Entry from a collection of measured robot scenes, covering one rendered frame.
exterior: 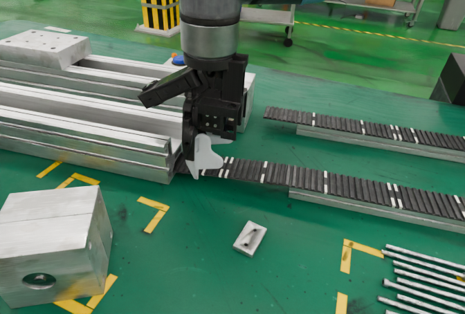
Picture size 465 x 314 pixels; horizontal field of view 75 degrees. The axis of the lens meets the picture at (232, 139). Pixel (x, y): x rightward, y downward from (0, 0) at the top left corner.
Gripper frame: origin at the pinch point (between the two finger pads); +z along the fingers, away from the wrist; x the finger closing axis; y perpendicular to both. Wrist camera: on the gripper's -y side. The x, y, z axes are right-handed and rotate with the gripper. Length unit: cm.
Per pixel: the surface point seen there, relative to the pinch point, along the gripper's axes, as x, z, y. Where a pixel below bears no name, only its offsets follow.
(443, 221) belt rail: -1.1, 1.1, 39.9
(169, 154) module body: -2.6, -2.7, -3.9
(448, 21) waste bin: 470, 66, 212
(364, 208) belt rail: -1.8, 1.1, 28.2
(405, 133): 19.5, -1.1, 37.9
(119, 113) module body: 2.4, -5.6, -15.4
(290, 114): 19.3, -1.3, 14.5
